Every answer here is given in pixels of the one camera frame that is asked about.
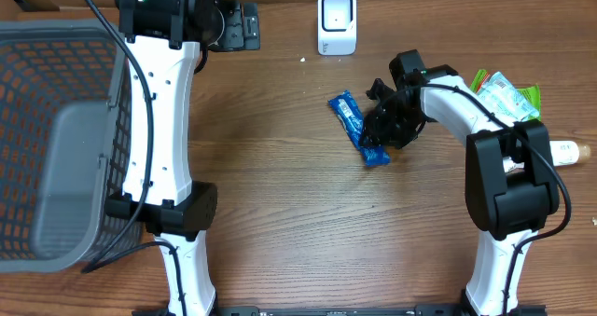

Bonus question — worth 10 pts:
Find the blue snack bar wrapper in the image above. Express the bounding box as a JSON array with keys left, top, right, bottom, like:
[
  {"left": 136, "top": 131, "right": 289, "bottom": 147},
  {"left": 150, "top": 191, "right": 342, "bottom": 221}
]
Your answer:
[{"left": 327, "top": 90, "right": 391, "bottom": 168}]

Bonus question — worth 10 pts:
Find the teal white snack packet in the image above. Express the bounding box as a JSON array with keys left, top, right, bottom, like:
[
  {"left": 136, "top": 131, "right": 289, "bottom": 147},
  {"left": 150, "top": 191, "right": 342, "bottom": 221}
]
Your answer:
[{"left": 475, "top": 71, "right": 541, "bottom": 123}]

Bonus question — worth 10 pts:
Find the green clear snack bag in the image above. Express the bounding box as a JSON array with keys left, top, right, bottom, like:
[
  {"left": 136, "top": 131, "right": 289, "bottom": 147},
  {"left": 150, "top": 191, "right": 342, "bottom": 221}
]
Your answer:
[{"left": 469, "top": 68, "right": 543, "bottom": 121}]

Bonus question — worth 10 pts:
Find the white conditioner tube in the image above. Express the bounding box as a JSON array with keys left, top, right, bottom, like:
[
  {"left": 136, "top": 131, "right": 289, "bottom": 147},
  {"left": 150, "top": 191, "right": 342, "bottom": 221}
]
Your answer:
[{"left": 502, "top": 140, "right": 592, "bottom": 173}]

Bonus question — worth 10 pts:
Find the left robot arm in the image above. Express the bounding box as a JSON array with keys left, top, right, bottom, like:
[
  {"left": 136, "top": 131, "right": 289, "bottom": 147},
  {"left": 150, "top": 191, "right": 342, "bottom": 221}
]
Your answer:
[{"left": 104, "top": 0, "right": 242, "bottom": 315}]

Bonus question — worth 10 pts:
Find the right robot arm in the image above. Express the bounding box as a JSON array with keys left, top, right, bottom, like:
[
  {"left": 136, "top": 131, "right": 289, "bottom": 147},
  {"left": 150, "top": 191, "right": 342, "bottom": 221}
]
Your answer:
[{"left": 359, "top": 49, "right": 563, "bottom": 315}]

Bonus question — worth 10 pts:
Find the white barcode scanner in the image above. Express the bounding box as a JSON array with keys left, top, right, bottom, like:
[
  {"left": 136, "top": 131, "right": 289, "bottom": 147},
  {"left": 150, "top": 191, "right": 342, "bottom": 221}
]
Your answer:
[{"left": 317, "top": 0, "right": 357, "bottom": 56}]

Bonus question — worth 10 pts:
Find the grey plastic mesh basket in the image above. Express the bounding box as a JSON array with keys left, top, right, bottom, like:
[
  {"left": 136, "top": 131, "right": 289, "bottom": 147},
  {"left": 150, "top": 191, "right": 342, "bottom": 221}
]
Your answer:
[{"left": 1, "top": 20, "right": 142, "bottom": 273}]

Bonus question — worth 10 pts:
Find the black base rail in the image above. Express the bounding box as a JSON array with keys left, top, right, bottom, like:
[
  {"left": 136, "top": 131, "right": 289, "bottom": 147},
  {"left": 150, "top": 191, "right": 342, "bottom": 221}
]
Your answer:
[{"left": 132, "top": 304, "right": 548, "bottom": 316}]

